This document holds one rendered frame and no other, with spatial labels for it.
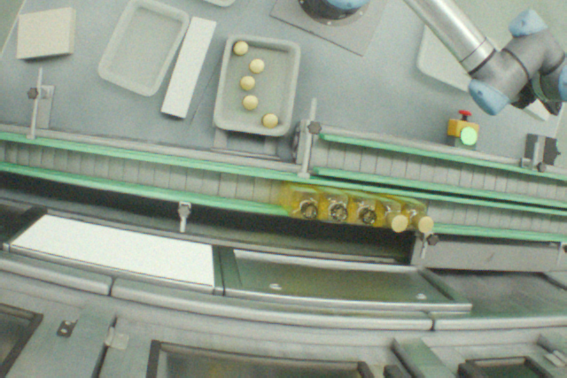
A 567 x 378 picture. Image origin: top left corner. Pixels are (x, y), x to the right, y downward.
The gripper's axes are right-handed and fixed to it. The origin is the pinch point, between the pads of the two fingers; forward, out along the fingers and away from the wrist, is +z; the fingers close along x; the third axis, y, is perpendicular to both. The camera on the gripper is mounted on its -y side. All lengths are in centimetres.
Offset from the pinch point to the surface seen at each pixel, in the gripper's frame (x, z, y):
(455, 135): 14.0, 27.1, -0.7
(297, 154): 35, 21, 36
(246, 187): 46, 21, 43
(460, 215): 32.1, 21.5, -8.7
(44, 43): 34, 27, 106
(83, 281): 66, -30, 67
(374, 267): 50, 8, 12
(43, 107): 49, 23, 97
